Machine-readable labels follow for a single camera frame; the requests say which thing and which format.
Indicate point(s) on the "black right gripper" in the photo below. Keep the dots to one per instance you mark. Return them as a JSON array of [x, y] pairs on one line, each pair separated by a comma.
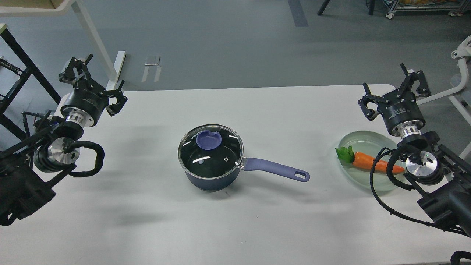
[[400, 110]]

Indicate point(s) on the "white stand right edge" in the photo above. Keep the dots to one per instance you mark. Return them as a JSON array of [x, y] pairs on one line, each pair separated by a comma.
[[459, 94]]

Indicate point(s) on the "black chair leg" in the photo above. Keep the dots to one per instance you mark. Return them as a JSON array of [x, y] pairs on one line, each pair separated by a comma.
[[323, 6]]

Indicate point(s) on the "black metal rack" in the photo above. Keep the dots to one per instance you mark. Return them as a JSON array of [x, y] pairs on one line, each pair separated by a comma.
[[31, 70]]

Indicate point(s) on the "orange toy carrot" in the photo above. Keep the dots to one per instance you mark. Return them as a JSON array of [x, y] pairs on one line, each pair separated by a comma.
[[364, 161]]

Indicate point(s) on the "glass lid with blue knob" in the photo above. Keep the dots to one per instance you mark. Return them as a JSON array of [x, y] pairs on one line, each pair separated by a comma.
[[210, 151]]

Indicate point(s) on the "clear green glass plate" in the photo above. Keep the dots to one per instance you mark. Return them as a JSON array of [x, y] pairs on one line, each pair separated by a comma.
[[370, 143]]

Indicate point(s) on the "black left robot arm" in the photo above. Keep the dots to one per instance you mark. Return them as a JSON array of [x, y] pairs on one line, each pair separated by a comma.
[[31, 168]]

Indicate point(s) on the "blue saucepan with handle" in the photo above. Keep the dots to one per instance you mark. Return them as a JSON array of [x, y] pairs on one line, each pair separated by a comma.
[[248, 164]]

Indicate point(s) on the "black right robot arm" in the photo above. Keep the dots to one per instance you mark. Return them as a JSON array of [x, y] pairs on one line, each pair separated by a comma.
[[419, 163]]

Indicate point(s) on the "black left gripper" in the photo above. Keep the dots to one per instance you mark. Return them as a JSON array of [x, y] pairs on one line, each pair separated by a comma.
[[87, 103]]

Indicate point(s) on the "metal cart on wheels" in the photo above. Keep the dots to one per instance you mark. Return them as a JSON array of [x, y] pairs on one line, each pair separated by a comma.
[[454, 8]]

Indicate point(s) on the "white desk frame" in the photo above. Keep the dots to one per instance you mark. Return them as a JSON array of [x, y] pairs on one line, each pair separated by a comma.
[[70, 20]]

